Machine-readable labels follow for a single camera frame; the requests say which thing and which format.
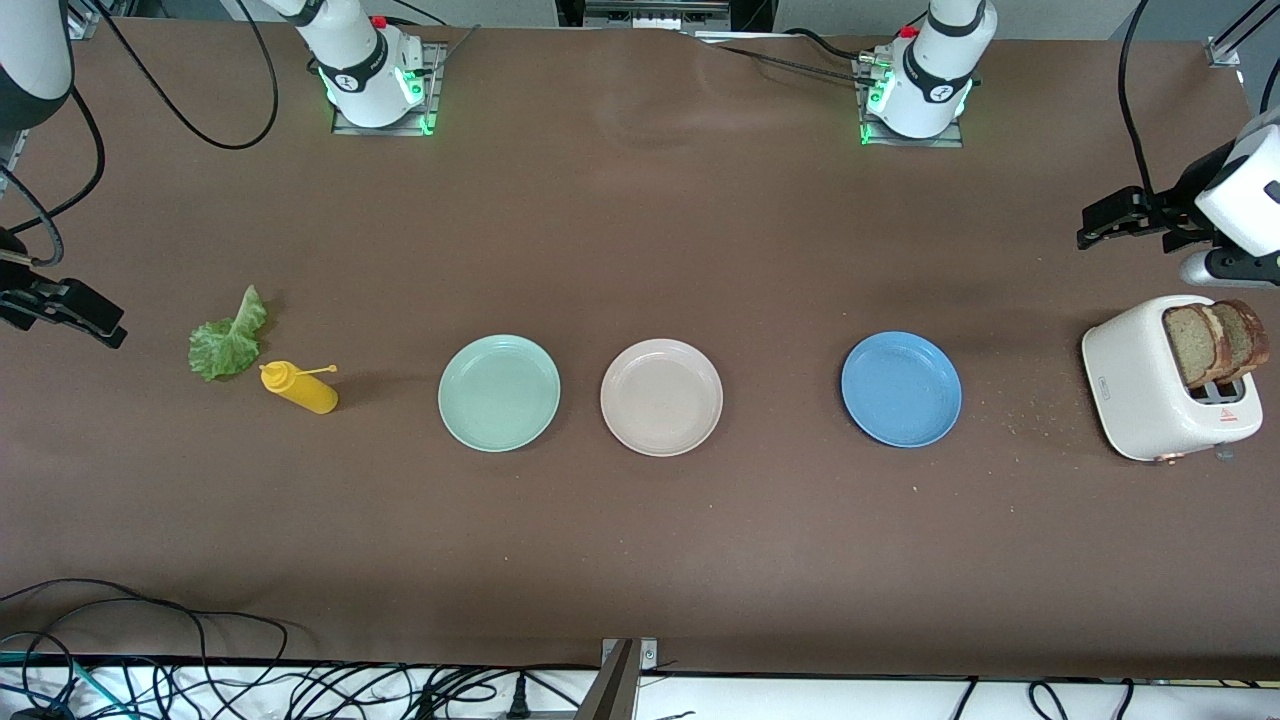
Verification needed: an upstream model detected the black base cable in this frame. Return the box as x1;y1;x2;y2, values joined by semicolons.
690;28;881;86

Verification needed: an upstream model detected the mint green plate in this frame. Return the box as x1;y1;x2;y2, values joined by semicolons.
437;334;562;453

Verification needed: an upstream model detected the brown bread slice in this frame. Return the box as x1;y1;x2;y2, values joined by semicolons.
1163;303;1227;390
1213;299;1271;384

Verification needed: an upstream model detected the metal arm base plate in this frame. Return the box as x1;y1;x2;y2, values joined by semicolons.
331;40;443;137
855;55;967;149

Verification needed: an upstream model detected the tangled black cable bundle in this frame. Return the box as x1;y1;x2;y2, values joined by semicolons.
0;630;701;720

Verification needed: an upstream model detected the long black looping cable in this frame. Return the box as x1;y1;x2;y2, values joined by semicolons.
0;578;291;691

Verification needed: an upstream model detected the beige plate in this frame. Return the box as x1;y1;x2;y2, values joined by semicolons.
600;338;724;458

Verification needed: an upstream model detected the yellow squeeze bottle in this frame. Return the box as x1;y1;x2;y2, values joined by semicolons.
259;360;339;415

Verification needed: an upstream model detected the teal cable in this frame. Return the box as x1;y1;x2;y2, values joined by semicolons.
0;650;111;720

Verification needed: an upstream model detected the white toaster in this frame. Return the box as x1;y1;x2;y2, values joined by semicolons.
1081;294;1264;465

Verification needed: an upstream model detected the grey power strip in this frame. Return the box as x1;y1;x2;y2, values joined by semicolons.
583;0;733;31

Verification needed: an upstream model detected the blue plate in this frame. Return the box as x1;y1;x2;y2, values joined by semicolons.
841;331;963;448

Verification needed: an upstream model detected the green lettuce leaf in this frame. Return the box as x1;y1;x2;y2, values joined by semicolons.
188;285;269;383

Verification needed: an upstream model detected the grey metal bracket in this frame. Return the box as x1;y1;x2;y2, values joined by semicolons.
575;637;659;720

